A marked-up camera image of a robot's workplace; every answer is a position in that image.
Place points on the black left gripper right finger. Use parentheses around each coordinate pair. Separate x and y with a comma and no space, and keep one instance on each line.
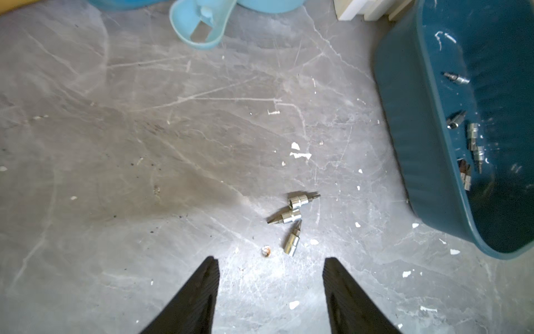
(350,309)

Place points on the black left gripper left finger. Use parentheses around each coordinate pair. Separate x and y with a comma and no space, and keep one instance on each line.
(192,309)

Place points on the silver socket bit brown tip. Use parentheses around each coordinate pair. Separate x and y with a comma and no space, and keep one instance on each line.
(467,178)

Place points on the dark teal storage box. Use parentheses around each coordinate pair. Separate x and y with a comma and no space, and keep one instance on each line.
(491,43)

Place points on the light blue plastic scoop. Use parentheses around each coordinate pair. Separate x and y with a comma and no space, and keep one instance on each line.
(202,24)

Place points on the white picket flower planter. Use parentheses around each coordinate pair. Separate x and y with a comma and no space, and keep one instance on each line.
(372,10)

